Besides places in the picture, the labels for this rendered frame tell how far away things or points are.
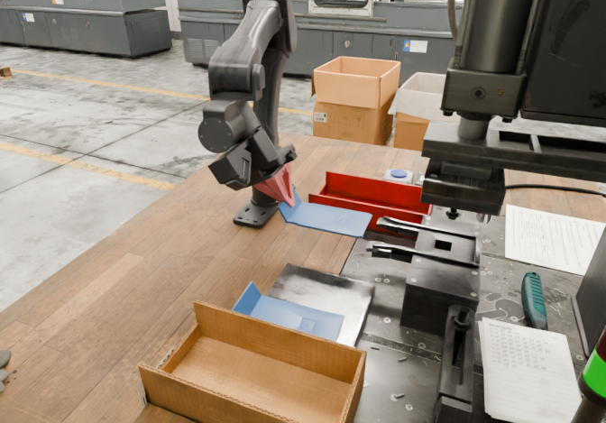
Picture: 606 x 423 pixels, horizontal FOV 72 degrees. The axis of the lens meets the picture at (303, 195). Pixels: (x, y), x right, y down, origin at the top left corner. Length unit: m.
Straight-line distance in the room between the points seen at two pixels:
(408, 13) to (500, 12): 4.63
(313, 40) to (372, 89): 2.74
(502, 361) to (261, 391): 0.31
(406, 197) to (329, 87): 2.10
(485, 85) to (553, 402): 0.37
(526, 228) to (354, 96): 2.11
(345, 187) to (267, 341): 0.49
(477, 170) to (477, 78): 0.12
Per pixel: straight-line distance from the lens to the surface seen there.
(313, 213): 0.76
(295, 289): 0.70
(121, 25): 7.39
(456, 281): 0.66
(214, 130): 0.65
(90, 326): 0.75
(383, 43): 5.27
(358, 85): 2.93
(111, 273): 0.84
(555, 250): 0.95
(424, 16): 5.14
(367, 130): 3.01
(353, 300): 0.69
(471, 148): 0.59
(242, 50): 0.72
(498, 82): 0.56
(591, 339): 0.75
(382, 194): 0.97
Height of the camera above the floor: 1.39
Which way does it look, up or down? 29 degrees down
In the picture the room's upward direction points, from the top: straight up
